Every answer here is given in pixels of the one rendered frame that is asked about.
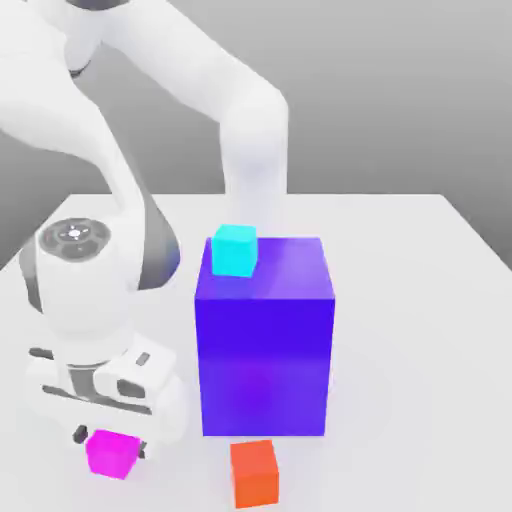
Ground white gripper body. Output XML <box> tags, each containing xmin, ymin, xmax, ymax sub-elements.
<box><xmin>24</xmin><ymin>359</ymin><xmax>190</xmax><ymax>446</ymax></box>

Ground small magenta cube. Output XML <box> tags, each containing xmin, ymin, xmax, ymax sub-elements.
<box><xmin>84</xmin><ymin>428</ymin><xmax>142</xmax><ymax>481</ymax></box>

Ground small orange cube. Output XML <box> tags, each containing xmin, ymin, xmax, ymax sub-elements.
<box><xmin>229</xmin><ymin>438</ymin><xmax>280</xmax><ymax>510</ymax></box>

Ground small cyan cube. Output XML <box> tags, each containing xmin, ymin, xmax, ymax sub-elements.
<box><xmin>210</xmin><ymin>223</ymin><xmax>258</xmax><ymax>279</ymax></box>

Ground large purple box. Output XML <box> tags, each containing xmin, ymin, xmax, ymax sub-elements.
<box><xmin>194</xmin><ymin>236</ymin><xmax>336</xmax><ymax>438</ymax></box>

